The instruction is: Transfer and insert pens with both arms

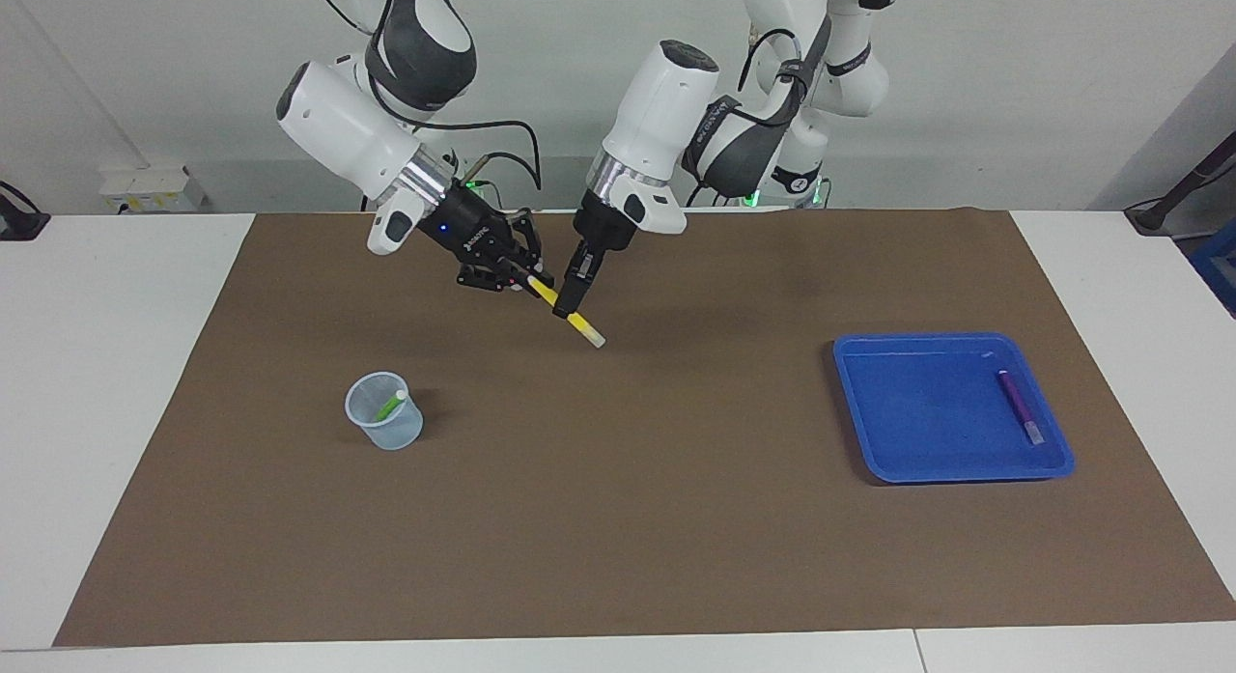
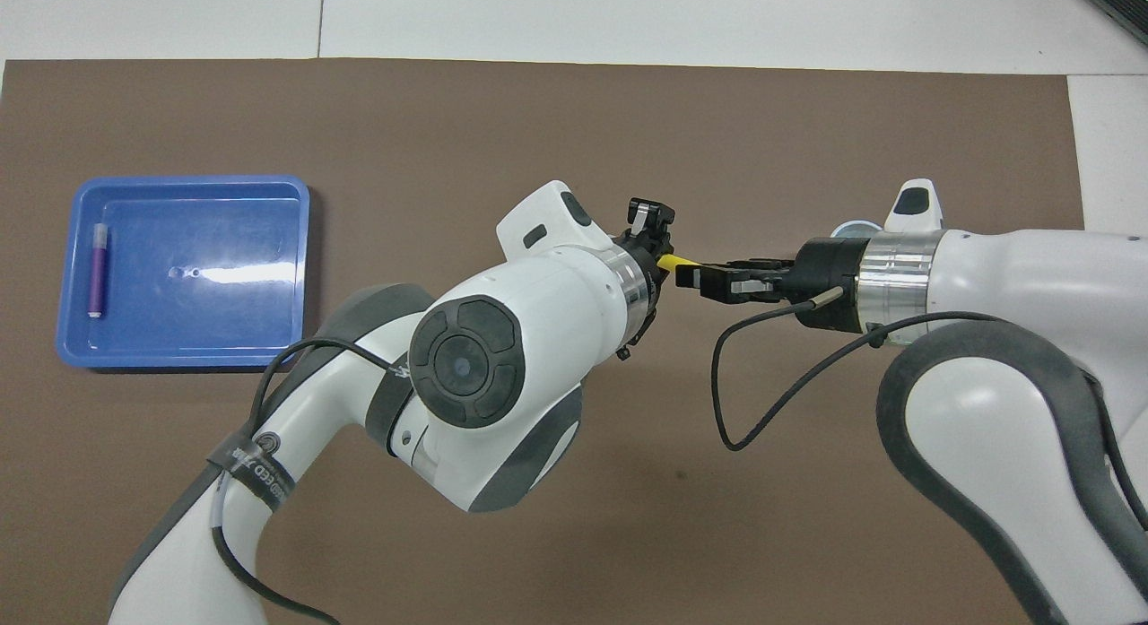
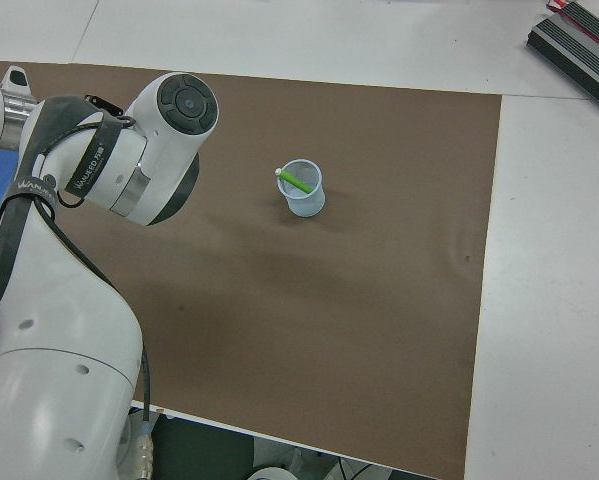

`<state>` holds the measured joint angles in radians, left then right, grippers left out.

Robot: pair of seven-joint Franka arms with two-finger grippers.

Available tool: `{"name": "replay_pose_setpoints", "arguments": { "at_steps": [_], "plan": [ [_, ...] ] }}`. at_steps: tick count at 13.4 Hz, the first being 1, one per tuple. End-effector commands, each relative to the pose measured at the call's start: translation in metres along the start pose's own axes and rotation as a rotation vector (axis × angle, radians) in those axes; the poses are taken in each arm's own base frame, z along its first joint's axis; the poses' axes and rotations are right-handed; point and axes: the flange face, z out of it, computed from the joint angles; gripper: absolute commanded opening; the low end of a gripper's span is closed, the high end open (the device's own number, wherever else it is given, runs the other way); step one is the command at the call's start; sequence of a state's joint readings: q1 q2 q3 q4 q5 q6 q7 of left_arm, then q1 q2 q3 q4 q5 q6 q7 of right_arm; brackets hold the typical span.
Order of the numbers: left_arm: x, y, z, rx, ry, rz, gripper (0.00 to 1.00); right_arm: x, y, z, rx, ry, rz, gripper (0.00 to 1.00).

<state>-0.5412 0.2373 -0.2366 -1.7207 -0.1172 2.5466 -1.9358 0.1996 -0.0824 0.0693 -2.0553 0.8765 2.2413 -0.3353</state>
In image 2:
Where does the brown table mat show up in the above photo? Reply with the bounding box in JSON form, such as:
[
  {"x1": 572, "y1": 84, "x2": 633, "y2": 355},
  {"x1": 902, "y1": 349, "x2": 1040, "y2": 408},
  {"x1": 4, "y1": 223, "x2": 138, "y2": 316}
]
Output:
[{"x1": 0, "y1": 58, "x2": 1129, "y2": 625}]

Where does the grey ribbed device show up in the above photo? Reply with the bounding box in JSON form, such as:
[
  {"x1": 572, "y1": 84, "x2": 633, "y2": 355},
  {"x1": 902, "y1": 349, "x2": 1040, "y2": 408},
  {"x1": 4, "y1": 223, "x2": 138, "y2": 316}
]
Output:
[{"x1": 1083, "y1": 0, "x2": 1148, "y2": 36}]

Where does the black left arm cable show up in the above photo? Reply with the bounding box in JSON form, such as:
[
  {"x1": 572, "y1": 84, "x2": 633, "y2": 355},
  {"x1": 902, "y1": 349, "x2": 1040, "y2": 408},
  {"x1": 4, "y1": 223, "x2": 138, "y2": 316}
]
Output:
[{"x1": 211, "y1": 338, "x2": 413, "y2": 625}]

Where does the blue plastic tray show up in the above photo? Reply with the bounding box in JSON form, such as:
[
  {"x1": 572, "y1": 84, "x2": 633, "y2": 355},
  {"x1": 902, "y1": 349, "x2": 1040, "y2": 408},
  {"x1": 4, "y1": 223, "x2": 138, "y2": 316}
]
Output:
[{"x1": 56, "y1": 175, "x2": 311, "y2": 369}]

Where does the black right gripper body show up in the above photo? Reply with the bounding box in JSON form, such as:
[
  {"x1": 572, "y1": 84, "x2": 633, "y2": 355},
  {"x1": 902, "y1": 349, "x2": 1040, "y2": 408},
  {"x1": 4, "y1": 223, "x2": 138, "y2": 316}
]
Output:
[{"x1": 794, "y1": 238, "x2": 866, "y2": 332}]

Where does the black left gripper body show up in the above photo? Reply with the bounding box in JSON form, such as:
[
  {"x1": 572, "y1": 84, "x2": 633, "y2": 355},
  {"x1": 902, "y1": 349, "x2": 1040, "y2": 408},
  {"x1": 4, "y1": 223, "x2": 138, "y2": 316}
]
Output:
[{"x1": 619, "y1": 233, "x2": 674, "y2": 346}]

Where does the purple pen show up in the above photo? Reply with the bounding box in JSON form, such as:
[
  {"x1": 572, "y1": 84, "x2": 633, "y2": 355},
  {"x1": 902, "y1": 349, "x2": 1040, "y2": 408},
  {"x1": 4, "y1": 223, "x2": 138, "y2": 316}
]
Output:
[{"x1": 88, "y1": 223, "x2": 109, "y2": 319}]

